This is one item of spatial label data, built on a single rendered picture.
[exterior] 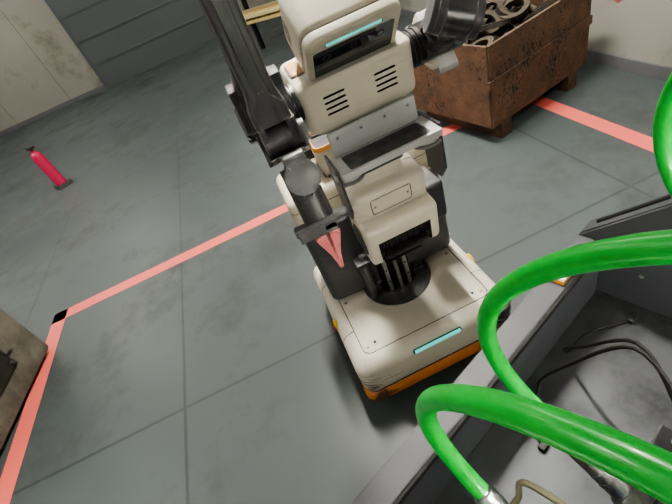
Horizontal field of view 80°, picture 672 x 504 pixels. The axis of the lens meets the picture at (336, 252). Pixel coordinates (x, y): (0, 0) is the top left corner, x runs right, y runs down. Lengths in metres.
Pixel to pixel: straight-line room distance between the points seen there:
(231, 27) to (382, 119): 0.45
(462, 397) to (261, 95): 0.56
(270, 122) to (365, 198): 0.47
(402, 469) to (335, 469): 1.09
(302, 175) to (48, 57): 10.03
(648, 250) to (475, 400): 0.09
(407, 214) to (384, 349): 0.56
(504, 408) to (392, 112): 0.86
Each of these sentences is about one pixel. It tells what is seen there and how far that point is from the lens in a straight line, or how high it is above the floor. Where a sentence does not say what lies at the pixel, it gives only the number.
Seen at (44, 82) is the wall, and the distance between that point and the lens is 10.70.
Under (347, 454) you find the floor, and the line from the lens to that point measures 1.67.
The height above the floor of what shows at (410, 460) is 0.95.
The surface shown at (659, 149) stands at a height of 1.24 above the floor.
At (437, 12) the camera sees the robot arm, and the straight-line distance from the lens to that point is 0.91.
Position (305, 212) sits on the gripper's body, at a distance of 0.71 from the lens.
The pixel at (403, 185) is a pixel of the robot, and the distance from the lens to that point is 1.11.
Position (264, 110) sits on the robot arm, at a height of 1.28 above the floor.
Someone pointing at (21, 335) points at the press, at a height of 0.22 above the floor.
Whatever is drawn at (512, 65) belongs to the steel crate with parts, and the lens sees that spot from 2.79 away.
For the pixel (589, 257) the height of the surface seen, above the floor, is 1.34.
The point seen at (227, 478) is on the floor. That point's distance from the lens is 1.85.
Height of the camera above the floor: 1.49
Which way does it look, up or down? 40 degrees down
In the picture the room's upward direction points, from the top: 24 degrees counter-clockwise
